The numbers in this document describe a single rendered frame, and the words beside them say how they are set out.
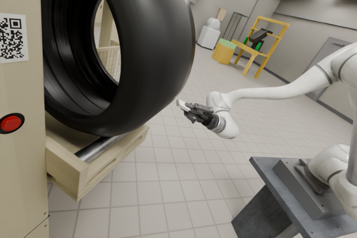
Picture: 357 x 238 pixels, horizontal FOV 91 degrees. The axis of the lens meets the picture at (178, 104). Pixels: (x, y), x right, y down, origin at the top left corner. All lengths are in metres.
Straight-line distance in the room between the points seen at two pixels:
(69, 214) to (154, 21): 1.35
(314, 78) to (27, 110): 0.91
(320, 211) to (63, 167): 1.17
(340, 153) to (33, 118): 1.28
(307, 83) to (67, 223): 1.52
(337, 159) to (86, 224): 1.50
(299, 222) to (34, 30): 1.25
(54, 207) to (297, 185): 1.51
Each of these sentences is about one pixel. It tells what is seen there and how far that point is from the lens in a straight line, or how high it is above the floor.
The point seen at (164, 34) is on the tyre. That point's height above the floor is 1.29.
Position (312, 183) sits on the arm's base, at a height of 0.76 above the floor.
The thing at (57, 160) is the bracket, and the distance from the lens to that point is 0.55.
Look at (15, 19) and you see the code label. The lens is 0.38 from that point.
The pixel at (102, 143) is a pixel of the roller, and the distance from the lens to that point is 0.60.
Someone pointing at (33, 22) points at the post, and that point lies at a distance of 0.40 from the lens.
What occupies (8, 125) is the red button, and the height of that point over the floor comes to 1.06.
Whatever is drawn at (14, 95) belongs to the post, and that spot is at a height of 1.12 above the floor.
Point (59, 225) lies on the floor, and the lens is 1.50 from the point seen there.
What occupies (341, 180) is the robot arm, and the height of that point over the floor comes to 0.93.
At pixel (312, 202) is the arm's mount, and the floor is 0.71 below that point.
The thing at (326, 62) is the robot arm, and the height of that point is 1.35.
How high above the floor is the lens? 1.35
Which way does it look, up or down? 28 degrees down
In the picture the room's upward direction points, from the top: 22 degrees clockwise
